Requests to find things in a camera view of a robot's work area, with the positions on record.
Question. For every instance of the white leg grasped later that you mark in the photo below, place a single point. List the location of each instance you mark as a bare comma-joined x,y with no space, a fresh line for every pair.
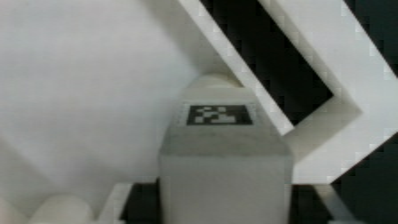
227,162

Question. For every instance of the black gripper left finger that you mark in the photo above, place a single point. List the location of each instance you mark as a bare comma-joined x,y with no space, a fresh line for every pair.
141,211

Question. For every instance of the white square tabletop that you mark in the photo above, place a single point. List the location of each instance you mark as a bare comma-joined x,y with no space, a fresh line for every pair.
100,59

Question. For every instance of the white U-shaped obstacle wall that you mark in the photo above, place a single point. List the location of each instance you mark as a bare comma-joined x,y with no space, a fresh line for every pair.
355,122

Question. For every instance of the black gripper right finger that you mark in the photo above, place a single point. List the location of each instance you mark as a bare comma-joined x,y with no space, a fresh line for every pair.
308,211

